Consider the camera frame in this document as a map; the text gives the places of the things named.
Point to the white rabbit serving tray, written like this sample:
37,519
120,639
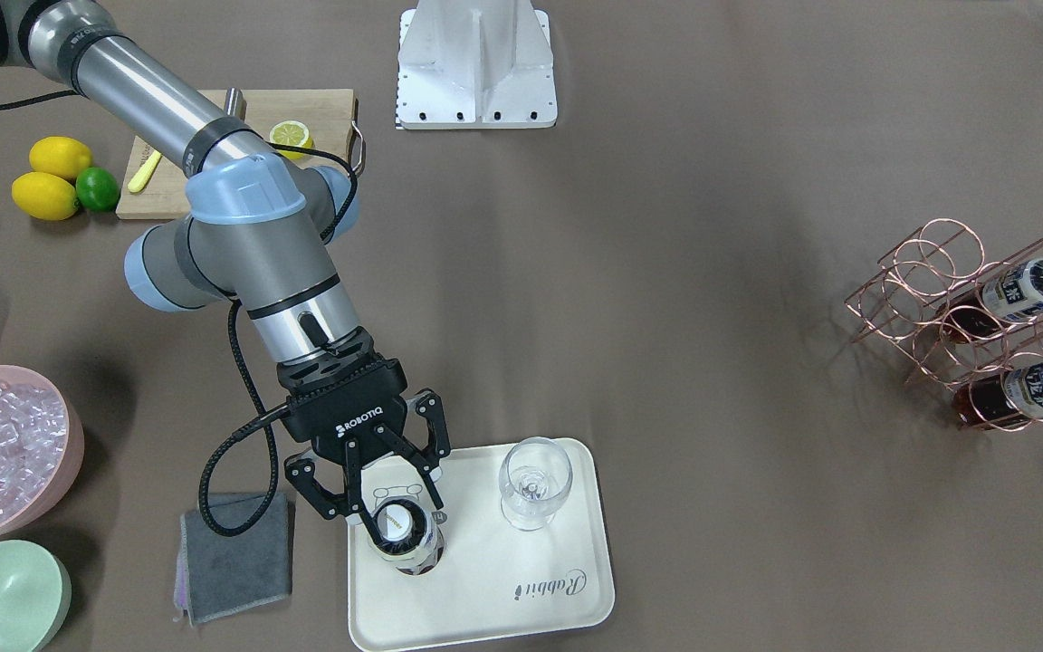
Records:
492,580

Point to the yellow lemon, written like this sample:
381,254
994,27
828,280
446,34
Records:
45,196
60,156

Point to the copper wire bottle basket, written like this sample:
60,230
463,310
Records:
924,300

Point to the clear wine glass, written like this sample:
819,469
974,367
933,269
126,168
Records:
534,481

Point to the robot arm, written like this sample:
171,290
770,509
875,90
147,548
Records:
256,233

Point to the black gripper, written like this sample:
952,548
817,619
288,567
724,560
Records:
360,424

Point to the pink bowl of ice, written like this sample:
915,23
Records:
41,446

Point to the yellow lemon lower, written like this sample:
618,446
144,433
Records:
45,196

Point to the folded grey cloth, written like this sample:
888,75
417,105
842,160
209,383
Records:
221,576

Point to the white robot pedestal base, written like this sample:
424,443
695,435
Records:
475,65

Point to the tea bottle white cap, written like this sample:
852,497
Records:
989,309

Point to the yellow lemon upper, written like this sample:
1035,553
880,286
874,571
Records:
60,156

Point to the yellow plastic knife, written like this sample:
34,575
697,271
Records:
147,168

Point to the mint green bowl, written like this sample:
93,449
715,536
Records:
35,596

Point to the half lemon slice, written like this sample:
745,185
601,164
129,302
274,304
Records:
291,133

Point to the green lime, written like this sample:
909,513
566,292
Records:
97,190

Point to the steel muddler black tip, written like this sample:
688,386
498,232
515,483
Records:
235,103

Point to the bamboo cutting board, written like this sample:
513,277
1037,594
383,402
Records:
327,113

